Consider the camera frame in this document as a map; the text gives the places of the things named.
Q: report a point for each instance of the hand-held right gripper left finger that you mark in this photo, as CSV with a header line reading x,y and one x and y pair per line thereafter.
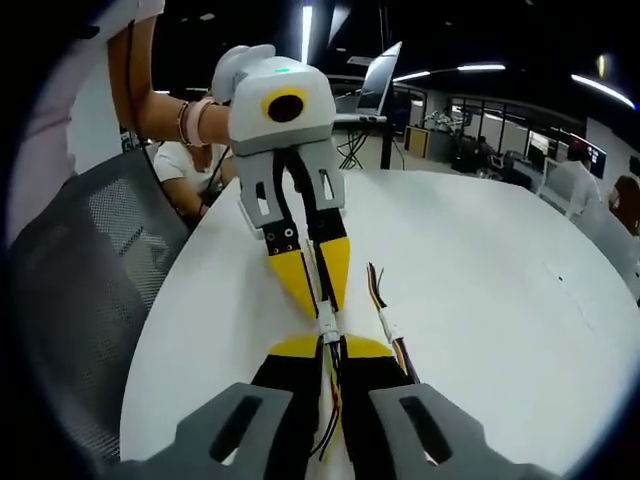
x,y
235,425

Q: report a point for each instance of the wooden cabinet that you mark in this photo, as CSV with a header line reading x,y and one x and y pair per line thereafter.
x,y
414,139

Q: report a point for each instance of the black-legged side table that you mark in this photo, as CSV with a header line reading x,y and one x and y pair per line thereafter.
x,y
386,142

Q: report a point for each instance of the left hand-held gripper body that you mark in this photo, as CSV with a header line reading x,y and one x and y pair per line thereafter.
x,y
260,127

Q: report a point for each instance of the person's left hand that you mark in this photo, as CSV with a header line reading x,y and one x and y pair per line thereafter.
x,y
230,70

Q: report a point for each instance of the long ceiling light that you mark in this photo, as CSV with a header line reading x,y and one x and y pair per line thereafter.
x,y
411,76
481,66
602,90
306,32

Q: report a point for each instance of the open silver laptop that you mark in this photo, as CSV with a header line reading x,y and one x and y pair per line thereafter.
x,y
375,85

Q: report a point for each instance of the grey mesh chair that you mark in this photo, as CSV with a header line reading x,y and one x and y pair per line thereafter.
x,y
75,275

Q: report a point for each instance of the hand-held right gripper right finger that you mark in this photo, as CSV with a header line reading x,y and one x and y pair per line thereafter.
x,y
430,425

